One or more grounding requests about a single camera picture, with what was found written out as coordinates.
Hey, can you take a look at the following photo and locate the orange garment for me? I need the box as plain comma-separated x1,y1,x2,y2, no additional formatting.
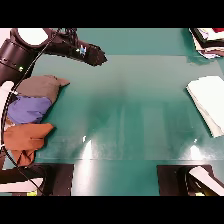
3,122,55,167

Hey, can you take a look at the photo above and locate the white T-shirt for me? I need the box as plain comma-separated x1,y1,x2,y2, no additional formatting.
185,75,224,132

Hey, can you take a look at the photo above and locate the heap of clothes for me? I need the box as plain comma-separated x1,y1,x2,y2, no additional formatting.
189,28,224,60

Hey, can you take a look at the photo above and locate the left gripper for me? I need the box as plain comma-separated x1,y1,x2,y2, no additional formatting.
75,42,108,67

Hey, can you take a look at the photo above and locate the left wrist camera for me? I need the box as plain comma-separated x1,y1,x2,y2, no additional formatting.
64,28,80,46

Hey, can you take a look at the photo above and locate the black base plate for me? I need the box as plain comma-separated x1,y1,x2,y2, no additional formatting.
43,163,75,197
156,164,214,197

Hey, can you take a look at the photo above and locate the purple garment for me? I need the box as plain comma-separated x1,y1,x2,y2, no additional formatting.
6,95,54,125

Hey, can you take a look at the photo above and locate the black cable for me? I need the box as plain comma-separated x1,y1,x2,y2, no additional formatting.
0,28,63,197

